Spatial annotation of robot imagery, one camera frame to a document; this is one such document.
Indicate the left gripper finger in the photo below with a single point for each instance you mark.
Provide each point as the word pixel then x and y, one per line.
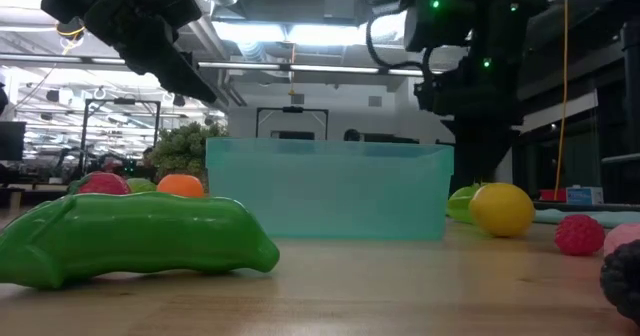
pixel 170 71

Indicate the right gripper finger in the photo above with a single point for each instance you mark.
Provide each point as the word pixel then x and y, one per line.
pixel 469 156
pixel 497 146

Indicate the green sliced fruit toy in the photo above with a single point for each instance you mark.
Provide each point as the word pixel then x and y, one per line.
pixel 460 203

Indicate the yellow lemon toy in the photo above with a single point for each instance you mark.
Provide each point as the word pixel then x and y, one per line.
pixel 501 209

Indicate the green cabbage toy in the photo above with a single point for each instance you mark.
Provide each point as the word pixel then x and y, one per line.
pixel 141 185

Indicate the red raspberry toy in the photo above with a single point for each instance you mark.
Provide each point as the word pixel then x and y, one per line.
pixel 580 235

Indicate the teal translucent plastic tupperware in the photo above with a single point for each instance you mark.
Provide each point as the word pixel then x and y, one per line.
pixel 330 191

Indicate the red box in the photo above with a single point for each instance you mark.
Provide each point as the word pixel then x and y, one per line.
pixel 552 195

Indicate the black ceiling dome device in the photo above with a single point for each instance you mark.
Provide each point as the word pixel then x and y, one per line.
pixel 70 28

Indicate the green succulent potted plant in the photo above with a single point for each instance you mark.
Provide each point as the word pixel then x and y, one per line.
pixel 182 148

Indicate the blue and white box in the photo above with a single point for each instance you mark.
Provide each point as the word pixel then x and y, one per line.
pixel 585 195

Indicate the person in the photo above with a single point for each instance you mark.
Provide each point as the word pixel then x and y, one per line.
pixel 352 135

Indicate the blue cloth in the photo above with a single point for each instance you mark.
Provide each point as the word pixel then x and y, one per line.
pixel 600 218

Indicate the long ceiling light tube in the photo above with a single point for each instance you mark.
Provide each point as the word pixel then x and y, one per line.
pixel 325 69

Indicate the pink peach toy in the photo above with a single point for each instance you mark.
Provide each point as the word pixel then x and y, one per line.
pixel 625 236

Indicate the grey ceiling box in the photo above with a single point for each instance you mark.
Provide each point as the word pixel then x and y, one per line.
pixel 340 3

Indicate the green pea pod toy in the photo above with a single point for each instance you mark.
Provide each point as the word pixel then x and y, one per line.
pixel 140 236

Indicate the black computer monitor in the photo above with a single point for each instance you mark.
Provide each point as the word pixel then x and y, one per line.
pixel 11 141

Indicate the black blackberry toy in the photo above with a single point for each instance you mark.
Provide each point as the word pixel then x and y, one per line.
pixel 625 281

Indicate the black background rig frame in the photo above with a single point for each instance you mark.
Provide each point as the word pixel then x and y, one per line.
pixel 292 109
pixel 124 101

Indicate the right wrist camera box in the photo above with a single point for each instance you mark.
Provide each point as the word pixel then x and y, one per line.
pixel 435 26

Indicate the grey wall vent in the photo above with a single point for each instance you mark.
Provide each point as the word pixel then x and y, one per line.
pixel 297 99
pixel 375 101

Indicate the black metal rig frame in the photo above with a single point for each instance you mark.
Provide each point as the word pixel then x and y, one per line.
pixel 631 101

